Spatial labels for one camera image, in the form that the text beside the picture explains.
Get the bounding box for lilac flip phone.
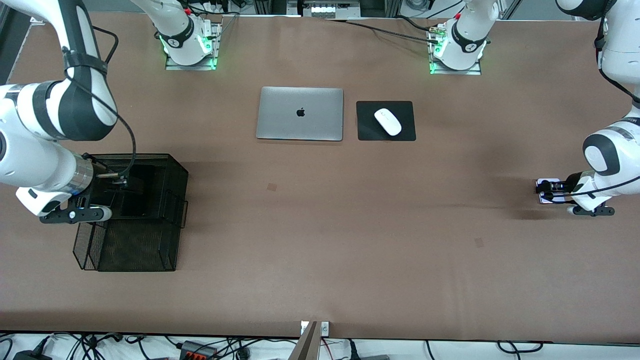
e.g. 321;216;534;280
536;178;567;205

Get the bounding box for large black smartphone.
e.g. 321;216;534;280
119;164;157;219

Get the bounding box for black mesh two-tier tray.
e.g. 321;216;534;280
72;153;190;273

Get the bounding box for white computer mouse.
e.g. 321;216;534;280
374;108;403;137

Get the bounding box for black power strip orange switches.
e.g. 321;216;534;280
179;340;219;360

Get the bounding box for black mouse pad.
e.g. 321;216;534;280
356;100;417;142

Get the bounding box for silver closed laptop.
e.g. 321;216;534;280
256;86;345;142

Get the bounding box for brown wooden beam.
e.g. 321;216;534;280
288;321;319;360

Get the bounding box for white power strip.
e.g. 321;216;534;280
300;1;347;19

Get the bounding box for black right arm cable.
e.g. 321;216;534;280
75;25;137;181

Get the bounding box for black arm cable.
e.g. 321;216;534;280
75;25;137;181
542;0;640;203

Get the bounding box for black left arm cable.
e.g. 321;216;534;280
542;0;640;203

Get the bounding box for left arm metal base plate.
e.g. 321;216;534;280
429;25;482;76

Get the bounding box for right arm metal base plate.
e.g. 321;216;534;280
165;22;222;71

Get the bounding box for black cable on table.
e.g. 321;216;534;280
325;19;437;45

